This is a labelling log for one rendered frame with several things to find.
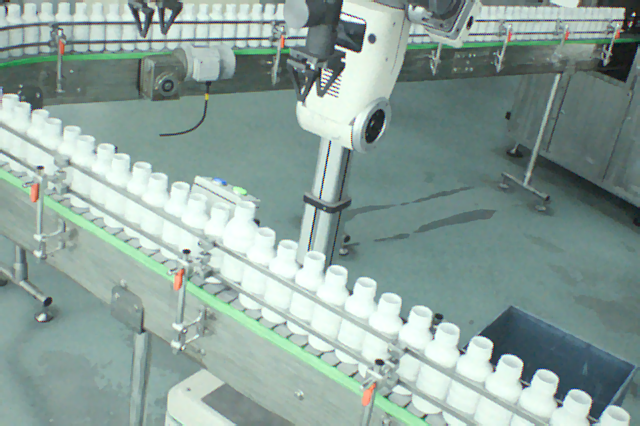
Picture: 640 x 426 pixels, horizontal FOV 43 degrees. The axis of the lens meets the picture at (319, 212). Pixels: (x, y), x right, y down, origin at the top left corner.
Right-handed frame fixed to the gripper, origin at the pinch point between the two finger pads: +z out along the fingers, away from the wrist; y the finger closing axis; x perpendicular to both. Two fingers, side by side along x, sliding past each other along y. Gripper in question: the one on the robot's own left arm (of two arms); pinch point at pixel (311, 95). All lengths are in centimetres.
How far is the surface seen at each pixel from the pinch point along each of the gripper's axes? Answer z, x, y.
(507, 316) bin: 48, -39, 39
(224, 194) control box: 28.7, 16.9, -1.8
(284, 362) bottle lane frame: 45, -19, -19
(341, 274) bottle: 25.0, -23.0, -13.0
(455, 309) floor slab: 138, 24, 177
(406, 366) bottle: 33, -42, -16
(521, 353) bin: 55, -45, 39
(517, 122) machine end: 111, 96, 379
